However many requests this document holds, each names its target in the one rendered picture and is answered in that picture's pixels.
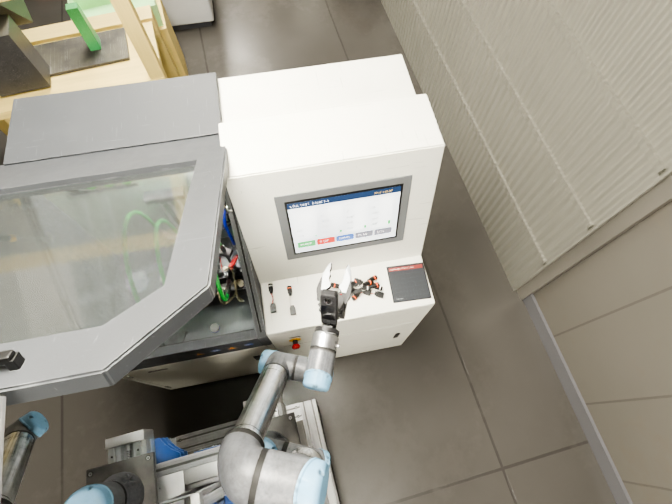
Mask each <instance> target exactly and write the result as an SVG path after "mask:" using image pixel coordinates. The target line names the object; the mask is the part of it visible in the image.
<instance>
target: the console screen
mask: <svg viewBox="0 0 672 504"><path fill-rule="evenodd" d="M412 177H413V175H408V176H401V177H395V178H389V179H383V180H376V181H370V182H364V183H358V184H351V185H345V186H339V187H332V188H326V189H320V190H314V191H307V192H301V193H295V194H289V195H282V196H276V197H274V202H275V206H276V211H277V215H278V219H279V224H280V228H281V233H282V237H283V242H284V246H285V250H286V255H287V259H288V260H291V259H297V258H303V257H309V256H315V255H320V254H326V253H332V252H338V251H344V250H349V249H355V248H361V247H367V246H372V245H378V244H384V243H390V242H396V241H401V240H403V237H404V230H405V224H406V217H407V210H408V204H409V197H410V190H411V184H412Z"/></svg>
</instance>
